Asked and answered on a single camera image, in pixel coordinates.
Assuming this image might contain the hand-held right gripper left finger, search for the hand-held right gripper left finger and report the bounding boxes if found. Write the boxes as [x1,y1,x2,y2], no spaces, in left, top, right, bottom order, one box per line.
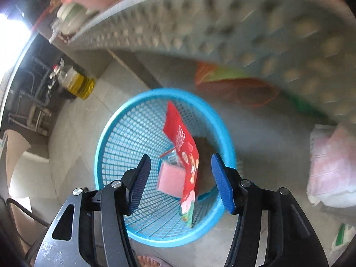
[33,154,152,267]

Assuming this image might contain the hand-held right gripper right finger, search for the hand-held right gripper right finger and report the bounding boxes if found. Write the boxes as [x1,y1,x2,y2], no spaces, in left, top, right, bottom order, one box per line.
[211,153,330,267]

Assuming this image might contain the pink packet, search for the pink packet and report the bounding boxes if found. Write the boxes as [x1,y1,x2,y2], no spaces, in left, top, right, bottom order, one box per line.
[157,163,186,199]

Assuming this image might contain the clear red-print wrapper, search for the clear red-print wrapper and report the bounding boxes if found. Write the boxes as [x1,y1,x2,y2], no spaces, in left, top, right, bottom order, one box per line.
[159,148,184,165]

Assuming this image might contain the blue plastic basket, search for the blue plastic basket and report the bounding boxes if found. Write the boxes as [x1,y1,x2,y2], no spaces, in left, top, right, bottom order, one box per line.
[94,87,237,248]

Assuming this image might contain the red snack bag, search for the red snack bag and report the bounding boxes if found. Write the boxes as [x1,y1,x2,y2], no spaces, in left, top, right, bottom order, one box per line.
[163,101,200,229]

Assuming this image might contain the person's foot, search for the person's foot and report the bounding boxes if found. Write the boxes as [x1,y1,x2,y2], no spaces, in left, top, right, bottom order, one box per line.
[138,255,167,267]

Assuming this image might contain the red mesh bag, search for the red mesh bag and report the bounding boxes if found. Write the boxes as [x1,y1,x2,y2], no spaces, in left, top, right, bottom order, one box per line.
[195,63,280,107]

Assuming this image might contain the white pink bag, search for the white pink bag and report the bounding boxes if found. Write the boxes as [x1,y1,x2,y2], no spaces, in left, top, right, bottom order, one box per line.
[306,124,356,206]

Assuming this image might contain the yellow oil bottle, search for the yellow oil bottle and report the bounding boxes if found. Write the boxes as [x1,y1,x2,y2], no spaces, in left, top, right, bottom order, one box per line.
[63,67,95,100]

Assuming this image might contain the grey water pipes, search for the grey water pipes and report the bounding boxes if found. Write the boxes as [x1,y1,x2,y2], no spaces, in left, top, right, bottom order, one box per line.
[8,56,53,135]

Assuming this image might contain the green white bag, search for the green white bag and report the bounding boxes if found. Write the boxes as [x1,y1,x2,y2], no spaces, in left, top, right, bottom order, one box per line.
[331,224,354,256]

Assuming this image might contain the metal tap valve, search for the metal tap valve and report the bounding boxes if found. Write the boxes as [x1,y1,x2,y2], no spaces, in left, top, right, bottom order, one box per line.
[49,59,68,82]

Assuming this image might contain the stack of white bowls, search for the stack of white bowls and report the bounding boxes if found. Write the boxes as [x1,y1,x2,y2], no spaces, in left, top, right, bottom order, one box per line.
[57,3,87,34]

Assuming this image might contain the black cable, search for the black cable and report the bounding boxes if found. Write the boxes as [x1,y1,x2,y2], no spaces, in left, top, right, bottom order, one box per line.
[6,197,51,229]

